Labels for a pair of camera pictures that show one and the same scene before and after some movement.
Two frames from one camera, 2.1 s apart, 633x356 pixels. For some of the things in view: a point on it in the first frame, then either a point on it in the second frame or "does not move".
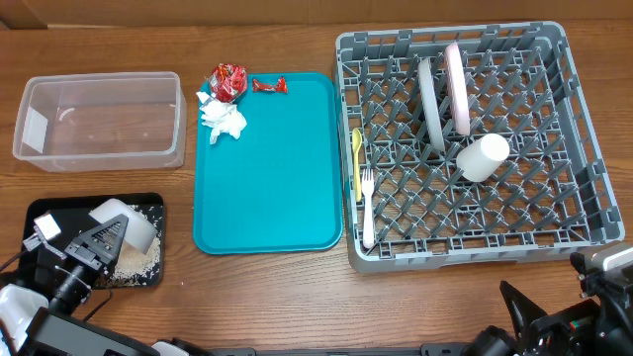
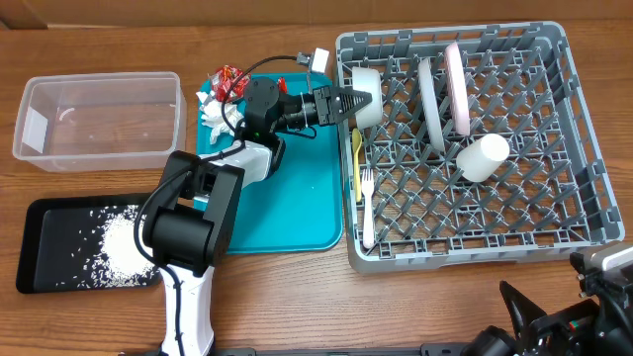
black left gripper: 93,255 to 334,102
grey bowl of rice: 139,231 to 368,80
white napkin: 221,117 does not move
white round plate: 432,101 does not move
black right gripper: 546,333 does not move
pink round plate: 458,89 does not move
